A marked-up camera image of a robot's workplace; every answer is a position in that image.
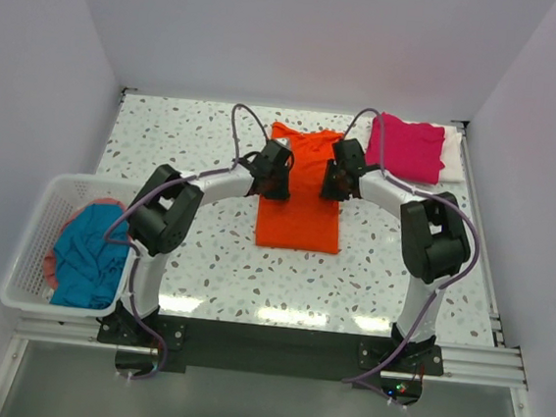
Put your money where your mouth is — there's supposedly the orange t-shirt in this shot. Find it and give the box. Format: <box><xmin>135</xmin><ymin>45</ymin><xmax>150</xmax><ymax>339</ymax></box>
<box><xmin>255</xmin><ymin>122</ymin><xmax>342</xmax><ymax>254</ymax></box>

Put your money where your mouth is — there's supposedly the purple cable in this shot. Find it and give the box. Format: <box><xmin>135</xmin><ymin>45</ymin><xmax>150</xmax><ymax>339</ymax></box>
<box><xmin>89</xmin><ymin>90</ymin><xmax>281</xmax><ymax>392</ymax></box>
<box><xmin>320</xmin><ymin>106</ymin><xmax>494</xmax><ymax>400</ymax></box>

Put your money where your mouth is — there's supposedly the white plastic laundry basket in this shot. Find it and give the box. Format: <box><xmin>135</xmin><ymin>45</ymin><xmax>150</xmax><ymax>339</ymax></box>
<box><xmin>0</xmin><ymin>174</ymin><xmax>140</xmax><ymax>318</ymax></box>

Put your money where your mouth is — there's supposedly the pink garment in basket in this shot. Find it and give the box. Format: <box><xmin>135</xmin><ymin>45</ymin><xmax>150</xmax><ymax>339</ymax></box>
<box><xmin>42</xmin><ymin>197</ymin><xmax>126</xmax><ymax>290</ymax></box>

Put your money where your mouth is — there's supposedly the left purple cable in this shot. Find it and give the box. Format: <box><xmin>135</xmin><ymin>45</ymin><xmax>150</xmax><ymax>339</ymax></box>
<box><xmin>89</xmin><ymin>90</ymin><xmax>281</xmax><ymax>392</ymax></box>

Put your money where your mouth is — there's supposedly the blue t-shirt in basket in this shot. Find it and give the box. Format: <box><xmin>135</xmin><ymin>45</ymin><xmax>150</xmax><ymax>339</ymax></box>
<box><xmin>49</xmin><ymin>205</ymin><xmax>129</xmax><ymax>310</ymax></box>

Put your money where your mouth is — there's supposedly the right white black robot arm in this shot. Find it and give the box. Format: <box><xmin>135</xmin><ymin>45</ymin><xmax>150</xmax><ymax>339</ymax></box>
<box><xmin>320</xmin><ymin>139</ymin><xmax>481</xmax><ymax>372</ymax></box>

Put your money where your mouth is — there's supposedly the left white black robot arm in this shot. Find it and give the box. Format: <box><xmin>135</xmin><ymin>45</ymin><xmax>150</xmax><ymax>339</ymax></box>
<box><xmin>120</xmin><ymin>137</ymin><xmax>294</xmax><ymax>345</ymax></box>

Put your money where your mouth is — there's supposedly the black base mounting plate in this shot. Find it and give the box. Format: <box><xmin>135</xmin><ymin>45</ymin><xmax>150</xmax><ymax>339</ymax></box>
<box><xmin>96</xmin><ymin>307</ymin><xmax>444</xmax><ymax>400</ymax></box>

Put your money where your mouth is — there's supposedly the folded white t-shirt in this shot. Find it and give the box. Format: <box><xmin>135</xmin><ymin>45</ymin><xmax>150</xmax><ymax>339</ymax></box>
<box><xmin>438</xmin><ymin>126</ymin><xmax>465</xmax><ymax>183</ymax></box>

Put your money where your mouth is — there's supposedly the folded magenta t-shirt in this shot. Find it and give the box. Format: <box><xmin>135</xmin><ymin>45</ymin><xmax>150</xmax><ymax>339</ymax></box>
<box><xmin>365</xmin><ymin>113</ymin><xmax>445</xmax><ymax>185</ymax></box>

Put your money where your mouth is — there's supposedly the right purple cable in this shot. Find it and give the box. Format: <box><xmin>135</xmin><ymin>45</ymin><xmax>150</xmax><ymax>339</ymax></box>
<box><xmin>320</xmin><ymin>106</ymin><xmax>494</xmax><ymax>400</ymax></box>

